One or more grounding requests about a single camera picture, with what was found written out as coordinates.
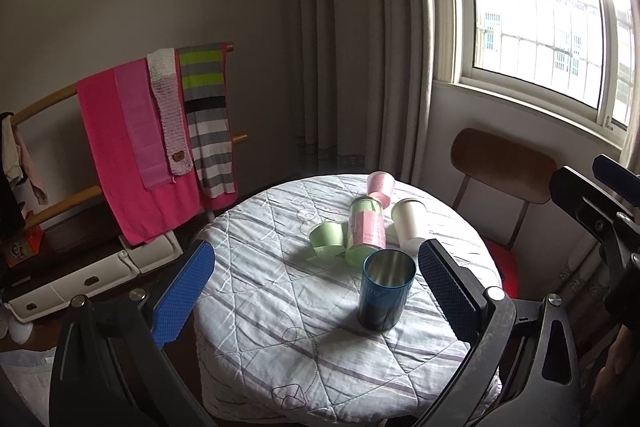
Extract round table with quilted cloth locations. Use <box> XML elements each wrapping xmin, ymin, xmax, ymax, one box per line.
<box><xmin>192</xmin><ymin>174</ymin><xmax>504</xmax><ymax>424</ymax></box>

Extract red seat cushion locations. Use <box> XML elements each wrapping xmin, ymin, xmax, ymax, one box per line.
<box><xmin>479</xmin><ymin>237</ymin><xmax>519</xmax><ymax>299</ymax></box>

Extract person's right hand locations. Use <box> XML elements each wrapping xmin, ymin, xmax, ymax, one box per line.
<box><xmin>591</xmin><ymin>324</ymin><xmax>640</xmax><ymax>408</ymax></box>

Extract tall green pink cup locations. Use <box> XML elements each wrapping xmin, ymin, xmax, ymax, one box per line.
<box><xmin>345</xmin><ymin>196</ymin><xmax>387</xmax><ymax>269</ymax></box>

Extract window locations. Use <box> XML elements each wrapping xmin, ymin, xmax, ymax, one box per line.
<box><xmin>434</xmin><ymin>0</ymin><xmax>640</xmax><ymax>145</ymax></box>

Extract striped grey green scarf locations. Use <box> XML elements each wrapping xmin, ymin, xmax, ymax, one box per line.
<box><xmin>177</xmin><ymin>41</ymin><xmax>237</xmax><ymax>198</ymax></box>

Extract light pink towel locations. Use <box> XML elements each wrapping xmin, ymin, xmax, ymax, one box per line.
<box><xmin>114</xmin><ymin>59</ymin><xmax>170</xmax><ymax>191</ymax></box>

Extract wooden towel rack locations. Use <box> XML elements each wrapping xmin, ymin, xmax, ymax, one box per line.
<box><xmin>10</xmin><ymin>42</ymin><xmax>249</xmax><ymax>229</ymax></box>

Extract pale green cup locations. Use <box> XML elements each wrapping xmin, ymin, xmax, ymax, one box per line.
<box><xmin>308</xmin><ymin>221</ymin><xmax>350</xmax><ymax>260</ymax></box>

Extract white knitted scarf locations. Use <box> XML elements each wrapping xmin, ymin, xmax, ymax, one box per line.
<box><xmin>146</xmin><ymin>48</ymin><xmax>194</xmax><ymax>178</ymax></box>

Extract white cup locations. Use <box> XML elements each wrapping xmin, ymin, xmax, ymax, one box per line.
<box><xmin>391</xmin><ymin>199</ymin><xmax>427</xmax><ymax>256</ymax></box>

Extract white storage box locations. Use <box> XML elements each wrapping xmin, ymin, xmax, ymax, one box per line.
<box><xmin>2</xmin><ymin>229</ymin><xmax>184</xmax><ymax>324</ymax></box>

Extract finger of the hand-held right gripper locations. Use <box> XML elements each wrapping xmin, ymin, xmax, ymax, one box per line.
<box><xmin>592</xmin><ymin>154</ymin><xmax>640</xmax><ymax>210</ymax></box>
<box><xmin>549</xmin><ymin>165</ymin><xmax>640</xmax><ymax>260</ymax></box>

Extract hot pink towel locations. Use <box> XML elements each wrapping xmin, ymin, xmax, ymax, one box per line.
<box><xmin>76</xmin><ymin>68</ymin><xmax>207</xmax><ymax>246</ymax></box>

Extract wooden chair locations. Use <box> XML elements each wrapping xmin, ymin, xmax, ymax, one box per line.
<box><xmin>449</xmin><ymin>128</ymin><xmax>559</xmax><ymax>258</ymax></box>

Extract small white bowl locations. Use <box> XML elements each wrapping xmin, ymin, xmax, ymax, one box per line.
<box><xmin>7</xmin><ymin>319</ymin><xmax>34</xmax><ymax>346</ymax></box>

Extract blue metal cup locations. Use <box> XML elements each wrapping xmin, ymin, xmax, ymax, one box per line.
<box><xmin>357</xmin><ymin>249</ymin><xmax>417</xmax><ymax>332</ymax></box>

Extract grey curtain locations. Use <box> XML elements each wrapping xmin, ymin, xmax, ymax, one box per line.
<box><xmin>286</xmin><ymin>0</ymin><xmax>437</xmax><ymax>188</ymax></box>

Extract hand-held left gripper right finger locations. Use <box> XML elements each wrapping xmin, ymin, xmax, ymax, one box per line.
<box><xmin>414</xmin><ymin>237</ymin><xmax>584</xmax><ymax>427</ymax></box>

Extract hanging clothes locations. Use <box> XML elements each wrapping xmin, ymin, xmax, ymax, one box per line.
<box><xmin>0</xmin><ymin>112</ymin><xmax>49</xmax><ymax>239</ymax></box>

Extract orange box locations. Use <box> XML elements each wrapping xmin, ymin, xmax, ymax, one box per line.
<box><xmin>4</xmin><ymin>227</ymin><xmax>46</xmax><ymax>269</ymax></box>

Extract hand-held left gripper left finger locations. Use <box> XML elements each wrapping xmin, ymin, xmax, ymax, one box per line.
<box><xmin>49</xmin><ymin>239</ymin><xmax>217</xmax><ymax>427</ymax></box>

